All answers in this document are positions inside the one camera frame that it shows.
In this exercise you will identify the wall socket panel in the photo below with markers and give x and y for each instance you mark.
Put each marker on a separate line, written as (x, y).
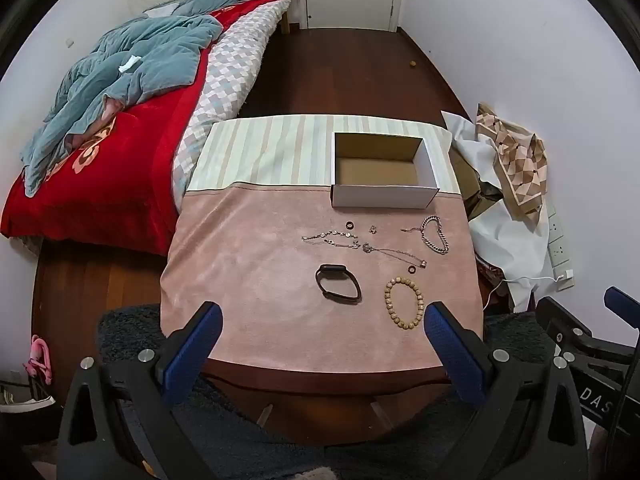
(557, 247)

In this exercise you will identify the bed with red blanket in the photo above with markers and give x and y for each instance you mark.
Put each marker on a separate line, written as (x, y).
(135, 170)

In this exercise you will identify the dark grey fluffy rug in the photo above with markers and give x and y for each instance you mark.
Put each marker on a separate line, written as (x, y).
(130, 325)

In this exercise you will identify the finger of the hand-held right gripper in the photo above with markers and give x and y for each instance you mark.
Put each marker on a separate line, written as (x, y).
(621, 304)
(562, 327)

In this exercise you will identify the wooden bed frame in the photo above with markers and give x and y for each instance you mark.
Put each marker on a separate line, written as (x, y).
(285, 22)

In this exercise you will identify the white cardboard box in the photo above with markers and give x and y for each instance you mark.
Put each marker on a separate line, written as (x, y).
(385, 197)

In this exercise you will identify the brown cardboard box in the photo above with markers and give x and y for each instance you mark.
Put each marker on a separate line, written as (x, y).
(465, 175)

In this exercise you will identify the pink striped table blanket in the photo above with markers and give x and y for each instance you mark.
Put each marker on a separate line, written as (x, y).
(250, 270)

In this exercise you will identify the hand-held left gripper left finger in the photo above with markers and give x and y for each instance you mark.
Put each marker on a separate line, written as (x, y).
(194, 352)

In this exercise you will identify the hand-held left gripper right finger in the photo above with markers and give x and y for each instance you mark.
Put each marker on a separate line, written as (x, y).
(452, 355)

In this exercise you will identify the white charger plug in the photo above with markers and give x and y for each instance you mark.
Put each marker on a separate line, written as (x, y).
(566, 275)

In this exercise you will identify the wooden table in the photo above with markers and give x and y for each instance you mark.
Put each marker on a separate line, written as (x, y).
(300, 390)

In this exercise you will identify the black smart band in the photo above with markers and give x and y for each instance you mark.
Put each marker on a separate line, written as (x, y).
(332, 268)

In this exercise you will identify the teal quilt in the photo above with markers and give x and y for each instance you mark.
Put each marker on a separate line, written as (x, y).
(150, 45)

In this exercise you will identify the brown checkered scarf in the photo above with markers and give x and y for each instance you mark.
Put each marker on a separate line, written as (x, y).
(515, 160)

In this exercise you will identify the white paper scrap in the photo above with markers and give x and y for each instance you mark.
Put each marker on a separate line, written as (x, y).
(129, 64)

